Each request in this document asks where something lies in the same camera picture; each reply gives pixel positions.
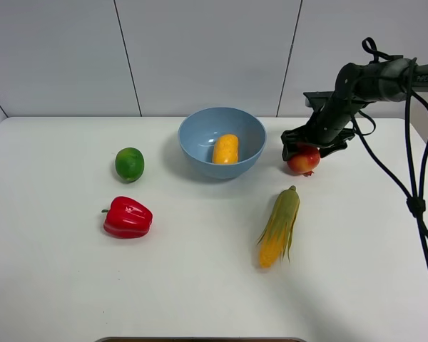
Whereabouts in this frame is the green lime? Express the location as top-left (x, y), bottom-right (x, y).
top-left (114, 147), bottom-right (145, 182)

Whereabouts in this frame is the corn cob with husk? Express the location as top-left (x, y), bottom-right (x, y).
top-left (258, 185), bottom-right (300, 269)

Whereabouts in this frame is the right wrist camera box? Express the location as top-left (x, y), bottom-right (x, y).
top-left (303, 90), bottom-right (372, 110)

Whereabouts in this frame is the yellow mango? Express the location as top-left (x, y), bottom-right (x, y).
top-left (212, 134), bottom-right (239, 164)

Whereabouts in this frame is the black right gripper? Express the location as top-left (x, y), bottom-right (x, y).
top-left (280, 103), bottom-right (355, 161)

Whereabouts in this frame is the red bell pepper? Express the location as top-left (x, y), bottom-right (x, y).
top-left (101, 196), bottom-right (153, 239)

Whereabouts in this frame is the blue plastic bowl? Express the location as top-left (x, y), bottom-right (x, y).
top-left (178, 107), bottom-right (267, 180)

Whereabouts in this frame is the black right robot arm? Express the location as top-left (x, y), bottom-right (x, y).
top-left (281, 58), bottom-right (428, 162)

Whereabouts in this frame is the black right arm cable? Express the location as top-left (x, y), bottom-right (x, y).
top-left (351, 36), bottom-right (428, 321)

